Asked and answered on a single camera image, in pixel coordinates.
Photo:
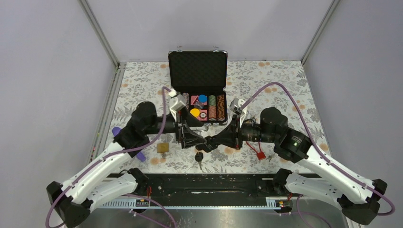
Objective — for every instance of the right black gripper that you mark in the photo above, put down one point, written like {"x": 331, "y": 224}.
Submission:
{"x": 232, "y": 136}

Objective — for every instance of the floral tablecloth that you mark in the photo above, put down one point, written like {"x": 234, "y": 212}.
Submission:
{"x": 285, "y": 87}

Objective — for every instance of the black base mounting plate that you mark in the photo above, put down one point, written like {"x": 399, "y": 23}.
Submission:
{"x": 210, "y": 190}

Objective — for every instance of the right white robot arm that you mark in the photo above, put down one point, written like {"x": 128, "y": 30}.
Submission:
{"x": 356, "y": 196}

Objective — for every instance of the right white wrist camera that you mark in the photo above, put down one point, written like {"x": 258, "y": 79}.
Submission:
{"x": 236, "y": 107}

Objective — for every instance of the brass padlock long shackle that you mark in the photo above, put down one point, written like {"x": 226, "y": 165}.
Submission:
{"x": 162, "y": 149}

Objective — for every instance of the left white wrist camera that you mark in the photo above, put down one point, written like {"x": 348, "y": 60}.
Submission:
{"x": 176, "y": 103}

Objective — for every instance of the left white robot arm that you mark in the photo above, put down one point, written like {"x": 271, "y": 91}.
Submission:
{"x": 74, "y": 199}

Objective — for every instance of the black poker chip case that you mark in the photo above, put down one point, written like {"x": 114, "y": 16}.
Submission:
{"x": 202, "y": 73}

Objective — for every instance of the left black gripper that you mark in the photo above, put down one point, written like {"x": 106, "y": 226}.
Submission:
{"x": 187, "y": 138}

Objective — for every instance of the black padlock with keys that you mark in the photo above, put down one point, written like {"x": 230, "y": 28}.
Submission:
{"x": 208, "y": 146}

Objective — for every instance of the red cable lock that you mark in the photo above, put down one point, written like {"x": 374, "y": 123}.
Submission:
{"x": 259, "y": 153}

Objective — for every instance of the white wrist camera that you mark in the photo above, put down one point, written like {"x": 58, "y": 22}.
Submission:
{"x": 176, "y": 103}
{"x": 236, "y": 107}

